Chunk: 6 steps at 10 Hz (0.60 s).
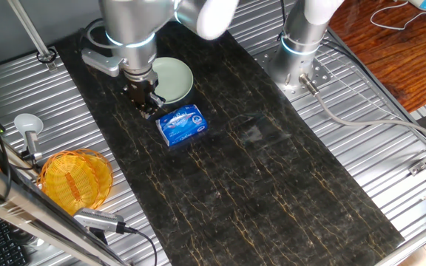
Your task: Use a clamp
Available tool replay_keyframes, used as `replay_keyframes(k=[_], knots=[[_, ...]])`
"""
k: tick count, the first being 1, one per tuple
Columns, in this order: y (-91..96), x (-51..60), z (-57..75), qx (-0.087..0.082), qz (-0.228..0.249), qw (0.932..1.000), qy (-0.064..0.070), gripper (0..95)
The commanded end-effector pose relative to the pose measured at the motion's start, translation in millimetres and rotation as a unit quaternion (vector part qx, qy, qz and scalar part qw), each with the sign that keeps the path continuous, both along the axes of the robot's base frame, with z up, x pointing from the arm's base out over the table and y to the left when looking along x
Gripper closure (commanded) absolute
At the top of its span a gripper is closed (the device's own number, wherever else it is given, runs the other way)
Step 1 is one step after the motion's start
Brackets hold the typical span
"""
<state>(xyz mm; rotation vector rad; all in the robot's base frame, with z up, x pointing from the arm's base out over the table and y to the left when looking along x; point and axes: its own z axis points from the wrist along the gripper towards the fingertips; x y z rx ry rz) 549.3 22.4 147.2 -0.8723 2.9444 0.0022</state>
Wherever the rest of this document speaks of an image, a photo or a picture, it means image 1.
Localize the silver depth camera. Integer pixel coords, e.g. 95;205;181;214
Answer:
72;207;127;234

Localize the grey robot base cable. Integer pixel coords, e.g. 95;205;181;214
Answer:
298;73;426;147

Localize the slanted metal pole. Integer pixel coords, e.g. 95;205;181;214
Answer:
7;0;58;71

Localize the black marble pattern mat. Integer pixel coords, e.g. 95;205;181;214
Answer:
55;5;405;266

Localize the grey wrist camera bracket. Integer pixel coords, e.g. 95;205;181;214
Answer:
81;47;126;78

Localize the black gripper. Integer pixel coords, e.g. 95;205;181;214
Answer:
122;68;167;120

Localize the yellow wicker basket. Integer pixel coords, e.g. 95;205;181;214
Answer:
36;148;114;217

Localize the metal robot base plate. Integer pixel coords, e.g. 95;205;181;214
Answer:
253;47;332;103

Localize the thin white cable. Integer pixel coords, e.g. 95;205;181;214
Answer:
369;0;426;31

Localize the aluminium frame bar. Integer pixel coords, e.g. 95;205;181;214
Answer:
0;153;129;266

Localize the black camera cable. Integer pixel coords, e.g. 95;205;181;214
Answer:
124;225;158;266

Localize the pale green round plate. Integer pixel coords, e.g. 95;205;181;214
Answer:
152;56;195;105

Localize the blue tissue pack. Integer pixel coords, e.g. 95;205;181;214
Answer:
155;104;209;148

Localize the white ladle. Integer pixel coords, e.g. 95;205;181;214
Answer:
13;113;44;137

